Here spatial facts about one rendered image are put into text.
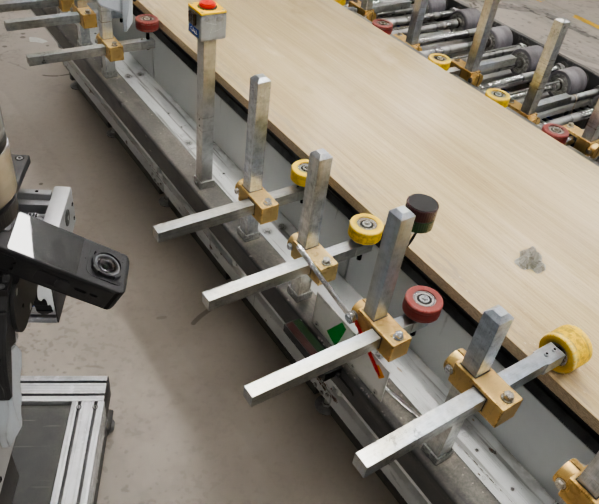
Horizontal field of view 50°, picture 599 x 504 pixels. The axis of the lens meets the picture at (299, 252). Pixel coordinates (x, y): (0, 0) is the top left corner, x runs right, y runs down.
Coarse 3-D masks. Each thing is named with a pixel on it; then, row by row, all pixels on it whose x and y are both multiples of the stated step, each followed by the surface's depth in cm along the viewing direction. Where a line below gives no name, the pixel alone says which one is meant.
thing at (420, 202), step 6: (414, 198) 118; (420, 198) 118; (426, 198) 118; (432, 198) 118; (414, 204) 116; (420, 204) 117; (426, 204) 117; (432, 204) 117; (420, 210) 115; (426, 210) 115; (432, 210) 116; (414, 234) 122
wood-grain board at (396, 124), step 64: (192, 0) 241; (256, 0) 248; (320, 0) 256; (256, 64) 206; (320, 64) 212; (384, 64) 217; (320, 128) 180; (384, 128) 184; (448, 128) 189; (512, 128) 193; (384, 192) 160; (448, 192) 163; (512, 192) 167; (576, 192) 170; (448, 256) 144; (512, 256) 147; (576, 256) 149; (576, 320) 133; (576, 384) 120
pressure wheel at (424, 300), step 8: (416, 288) 134; (424, 288) 134; (408, 296) 132; (416, 296) 132; (424, 296) 132; (432, 296) 133; (440, 296) 133; (408, 304) 131; (416, 304) 130; (424, 304) 131; (432, 304) 131; (440, 304) 131; (408, 312) 131; (416, 312) 130; (424, 312) 129; (432, 312) 129; (440, 312) 132; (416, 320) 131; (424, 320) 130; (432, 320) 131
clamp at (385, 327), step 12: (360, 300) 135; (360, 312) 132; (360, 324) 134; (372, 324) 130; (384, 324) 130; (396, 324) 130; (384, 336) 128; (408, 336) 128; (384, 348) 129; (396, 348) 127
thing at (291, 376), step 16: (400, 320) 133; (368, 336) 129; (320, 352) 124; (336, 352) 124; (352, 352) 125; (288, 368) 120; (304, 368) 121; (320, 368) 122; (256, 384) 117; (272, 384) 117; (288, 384) 119; (256, 400) 116
